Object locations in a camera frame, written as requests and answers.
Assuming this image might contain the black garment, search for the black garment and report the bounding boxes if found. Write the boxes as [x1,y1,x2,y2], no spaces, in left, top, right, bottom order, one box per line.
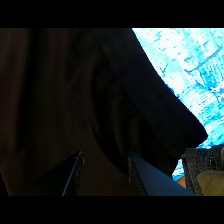
[0,28,209,197]

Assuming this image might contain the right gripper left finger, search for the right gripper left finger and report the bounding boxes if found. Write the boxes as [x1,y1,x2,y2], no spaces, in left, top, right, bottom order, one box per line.
[43,150,84,197]

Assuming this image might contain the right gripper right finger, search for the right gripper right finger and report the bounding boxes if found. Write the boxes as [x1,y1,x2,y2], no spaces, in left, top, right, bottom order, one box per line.
[128,153,197,197]

